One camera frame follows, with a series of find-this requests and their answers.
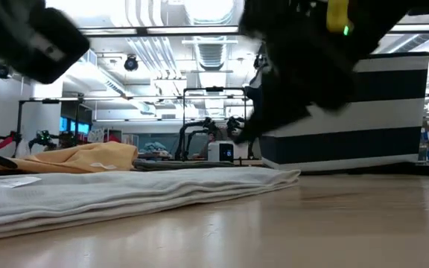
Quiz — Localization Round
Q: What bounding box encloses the navy white striped fabric bin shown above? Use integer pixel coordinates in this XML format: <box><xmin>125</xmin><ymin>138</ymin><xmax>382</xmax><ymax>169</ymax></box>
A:
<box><xmin>250</xmin><ymin>51</ymin><xmax>429</xmax><ymax>173</ymax></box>

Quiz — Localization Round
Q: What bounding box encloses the blue lit monitor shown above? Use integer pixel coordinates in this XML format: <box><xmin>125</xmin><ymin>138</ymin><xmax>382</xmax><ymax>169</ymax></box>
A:
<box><xmin>60</xmin><ymin>117</ymin><xmax>91</xmax><ymax>135</ymax></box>

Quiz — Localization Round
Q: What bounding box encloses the black thin metal stand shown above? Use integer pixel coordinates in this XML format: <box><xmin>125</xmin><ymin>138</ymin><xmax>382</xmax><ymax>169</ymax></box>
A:
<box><xmin>182</xmin><ymin>86</ymin><xmax>248</xmax><ymax>161</ymax></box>

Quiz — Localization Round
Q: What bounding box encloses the white towel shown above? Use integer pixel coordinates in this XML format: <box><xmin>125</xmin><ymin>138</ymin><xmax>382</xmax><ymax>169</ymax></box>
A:
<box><xmin>0</xmin><ymin>166</ymin><xmax>301</xmax><ymax>243</ymax></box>

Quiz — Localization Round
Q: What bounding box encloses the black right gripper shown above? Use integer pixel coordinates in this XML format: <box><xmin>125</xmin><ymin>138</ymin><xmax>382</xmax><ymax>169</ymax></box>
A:
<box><xmin>235</xmin><ymin>0</ymin><xmax>372</xmax><ymax>145</ymax></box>

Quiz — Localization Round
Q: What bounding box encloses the blue-grey cloth pile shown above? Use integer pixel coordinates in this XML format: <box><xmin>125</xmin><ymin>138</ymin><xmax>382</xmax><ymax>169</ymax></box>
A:
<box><xmin>142</xmin><ymin>141</ymin><xmax>169</xmax><ymax>153</ymax></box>

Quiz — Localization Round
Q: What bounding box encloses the orange towel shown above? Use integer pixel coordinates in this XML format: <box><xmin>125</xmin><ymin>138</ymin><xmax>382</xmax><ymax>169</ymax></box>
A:
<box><xmin>0</xmin><ymin>141</ymin><xmax>139</xmax><ymax>174</ymax></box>

